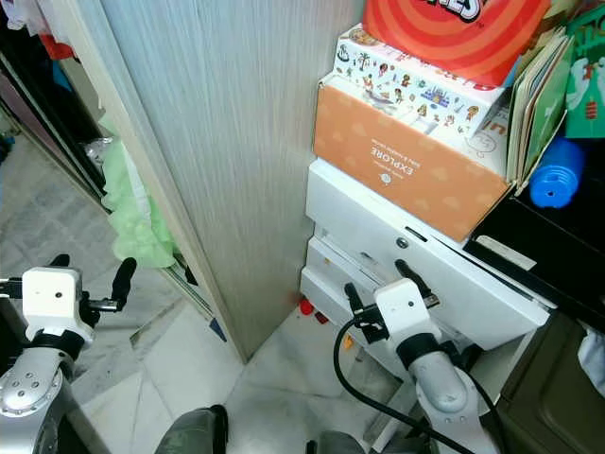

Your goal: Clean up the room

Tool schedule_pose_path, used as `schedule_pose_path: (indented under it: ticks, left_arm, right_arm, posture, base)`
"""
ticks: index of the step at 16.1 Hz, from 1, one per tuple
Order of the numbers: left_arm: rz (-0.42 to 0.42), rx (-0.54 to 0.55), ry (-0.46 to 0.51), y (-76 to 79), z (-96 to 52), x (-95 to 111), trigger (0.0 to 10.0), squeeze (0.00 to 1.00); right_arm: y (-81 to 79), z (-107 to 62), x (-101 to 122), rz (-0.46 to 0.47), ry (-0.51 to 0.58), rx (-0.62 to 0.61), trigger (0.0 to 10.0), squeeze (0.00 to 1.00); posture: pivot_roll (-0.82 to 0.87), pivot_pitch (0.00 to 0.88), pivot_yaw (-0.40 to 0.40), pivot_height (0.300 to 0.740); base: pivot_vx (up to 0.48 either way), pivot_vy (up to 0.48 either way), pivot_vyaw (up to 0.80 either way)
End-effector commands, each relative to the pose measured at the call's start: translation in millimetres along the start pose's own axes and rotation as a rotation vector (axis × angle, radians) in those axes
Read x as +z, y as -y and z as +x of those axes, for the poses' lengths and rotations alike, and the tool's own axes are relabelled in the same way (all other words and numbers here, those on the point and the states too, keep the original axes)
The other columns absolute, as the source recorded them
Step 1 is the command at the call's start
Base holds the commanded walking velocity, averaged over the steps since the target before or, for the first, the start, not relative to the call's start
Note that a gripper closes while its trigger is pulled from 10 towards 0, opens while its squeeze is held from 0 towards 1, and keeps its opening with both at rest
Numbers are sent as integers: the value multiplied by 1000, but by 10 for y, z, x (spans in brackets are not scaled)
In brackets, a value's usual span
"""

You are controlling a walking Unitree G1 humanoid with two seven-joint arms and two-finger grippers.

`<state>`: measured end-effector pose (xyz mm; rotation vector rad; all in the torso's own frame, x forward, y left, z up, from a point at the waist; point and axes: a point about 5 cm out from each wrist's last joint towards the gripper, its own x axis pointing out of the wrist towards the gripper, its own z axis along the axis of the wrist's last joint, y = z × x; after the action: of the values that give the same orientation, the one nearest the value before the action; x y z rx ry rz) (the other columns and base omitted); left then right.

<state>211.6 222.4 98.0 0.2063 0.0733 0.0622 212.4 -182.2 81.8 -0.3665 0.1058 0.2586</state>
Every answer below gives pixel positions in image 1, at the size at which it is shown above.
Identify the small red toy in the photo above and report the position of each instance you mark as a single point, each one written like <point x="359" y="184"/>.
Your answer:
<point x="305" y="306"/>

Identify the green plastic bag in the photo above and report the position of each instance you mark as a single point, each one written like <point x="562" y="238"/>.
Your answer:
<point x="142" y="227"/>

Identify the white drawer unit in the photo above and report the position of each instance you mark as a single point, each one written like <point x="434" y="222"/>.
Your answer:
<point x="369" y="213"/>

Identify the white slim remote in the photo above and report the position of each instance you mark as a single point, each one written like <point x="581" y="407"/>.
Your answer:
<point x="506" y="252"/>

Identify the small blue piece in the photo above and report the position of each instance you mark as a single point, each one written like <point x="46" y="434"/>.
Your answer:
<point x="218" y="330"/>

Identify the orange cardboard box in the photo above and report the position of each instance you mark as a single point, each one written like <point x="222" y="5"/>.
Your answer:
<point x="397" y="161"/>

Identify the crumpled silver foil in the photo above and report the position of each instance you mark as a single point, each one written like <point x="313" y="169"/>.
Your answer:
<point x="101" y="151"/>

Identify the grey robot right leg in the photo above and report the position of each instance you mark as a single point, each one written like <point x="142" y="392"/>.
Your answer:
<point x="340" y="444"/>

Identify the grey robot leg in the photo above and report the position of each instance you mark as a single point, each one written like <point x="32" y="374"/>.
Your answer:
<point x="340" y="444"/>
<point x="189" y="431"/>

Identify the dark sliding wardrobe door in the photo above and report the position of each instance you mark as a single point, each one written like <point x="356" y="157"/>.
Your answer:
<point x="47" y="123"/>

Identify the grey robot left leg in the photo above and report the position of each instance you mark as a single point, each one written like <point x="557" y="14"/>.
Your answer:
<point x="189" y="431"/>

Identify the black furniture unit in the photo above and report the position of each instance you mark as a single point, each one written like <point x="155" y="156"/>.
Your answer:
<point x="567" y="246"/>

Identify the light wood wardrobe panel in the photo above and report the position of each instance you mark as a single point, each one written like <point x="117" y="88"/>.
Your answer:
<point x="227" y="142"/>

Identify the blue plastic bottle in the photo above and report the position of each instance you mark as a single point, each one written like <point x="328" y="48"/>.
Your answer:
<point x="556" y="175"/>

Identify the white illustrated box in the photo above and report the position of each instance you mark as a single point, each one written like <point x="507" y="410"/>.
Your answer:
<point x="406" y="83"/>

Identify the dark olive cabinet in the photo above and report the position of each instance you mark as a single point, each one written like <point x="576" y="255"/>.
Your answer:
<point x="548" y="407"/>

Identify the white cloth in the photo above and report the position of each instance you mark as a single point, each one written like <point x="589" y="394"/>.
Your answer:
<point x="594" y="364"/>

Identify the stack of thin upright books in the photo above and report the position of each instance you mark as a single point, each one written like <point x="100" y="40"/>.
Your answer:
<point x="534" y="104"/>

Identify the red game box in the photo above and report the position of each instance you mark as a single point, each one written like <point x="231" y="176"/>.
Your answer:
<point x="454" y="38"/>

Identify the white plastic bag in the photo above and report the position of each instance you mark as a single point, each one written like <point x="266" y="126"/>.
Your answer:
<point x="33" y="14"/>

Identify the green picture book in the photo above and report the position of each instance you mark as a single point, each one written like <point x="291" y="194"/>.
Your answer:
<point x="588" y="76"/>

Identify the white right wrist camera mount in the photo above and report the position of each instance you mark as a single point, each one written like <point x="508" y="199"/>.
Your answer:
<point x="403" y="308"/>

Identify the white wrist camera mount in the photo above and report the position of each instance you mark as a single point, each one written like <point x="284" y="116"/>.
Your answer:
<point x="52" y="301"/>
<point x="403" y="308"/>

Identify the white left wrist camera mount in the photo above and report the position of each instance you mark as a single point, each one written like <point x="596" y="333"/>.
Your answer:
<point x="52" y="301"/>

